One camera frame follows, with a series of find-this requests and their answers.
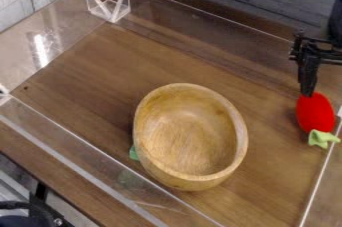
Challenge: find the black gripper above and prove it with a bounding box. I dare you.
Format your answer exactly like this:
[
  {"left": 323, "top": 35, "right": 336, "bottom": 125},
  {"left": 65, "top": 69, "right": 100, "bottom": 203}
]
[{"left": 288, "top": 31, "right": 342, "bottom": 97}]

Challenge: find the red plush strawberry toy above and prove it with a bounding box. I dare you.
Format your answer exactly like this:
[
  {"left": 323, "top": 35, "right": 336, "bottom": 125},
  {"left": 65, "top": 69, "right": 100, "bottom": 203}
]
[{"left": 295, "top": 92, "right": 340, "bottom": 149}]

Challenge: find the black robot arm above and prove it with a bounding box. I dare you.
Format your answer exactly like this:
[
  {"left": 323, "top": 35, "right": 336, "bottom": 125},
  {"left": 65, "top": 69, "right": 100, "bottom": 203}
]
[{"left": 288, "top": 0, "right": 342, "bottom": 97}]

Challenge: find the wooden brown bowl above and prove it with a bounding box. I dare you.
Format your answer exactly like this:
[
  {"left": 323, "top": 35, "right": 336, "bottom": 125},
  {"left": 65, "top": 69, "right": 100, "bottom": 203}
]
[{"left": 132, "top": 83, "right": 248, "bottom": 191}]

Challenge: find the green block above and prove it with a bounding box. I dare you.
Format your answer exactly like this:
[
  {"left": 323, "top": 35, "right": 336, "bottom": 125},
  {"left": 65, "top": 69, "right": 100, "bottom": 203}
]
[{"left": 129, "top": 145, "right": 139, "bottom": 161}]

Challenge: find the black clamp base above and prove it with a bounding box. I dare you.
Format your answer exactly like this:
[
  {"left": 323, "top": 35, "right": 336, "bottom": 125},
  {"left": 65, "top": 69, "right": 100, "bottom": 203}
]
[{"left": 28, "top": 194, "right": 75, "bottom": 227}]

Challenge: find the clear acrylic corner bracket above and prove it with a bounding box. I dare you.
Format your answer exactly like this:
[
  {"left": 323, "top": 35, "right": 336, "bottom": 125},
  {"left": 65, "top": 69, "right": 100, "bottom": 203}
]
[{"left": 85, "top": 0, "right": 131, "bottom": 23}]

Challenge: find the clear acrylic tray wall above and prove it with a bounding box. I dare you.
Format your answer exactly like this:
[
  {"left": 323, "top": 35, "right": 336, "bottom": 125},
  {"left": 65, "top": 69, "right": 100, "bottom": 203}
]
[{"left": 0, "top": 0, "right": 342, "bottom": 227}]

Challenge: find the black cable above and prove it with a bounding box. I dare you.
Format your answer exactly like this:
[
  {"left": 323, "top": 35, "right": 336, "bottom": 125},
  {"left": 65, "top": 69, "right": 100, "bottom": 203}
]
[{"left": 0, "top": 200, "right": 51, "bottom": 227}]

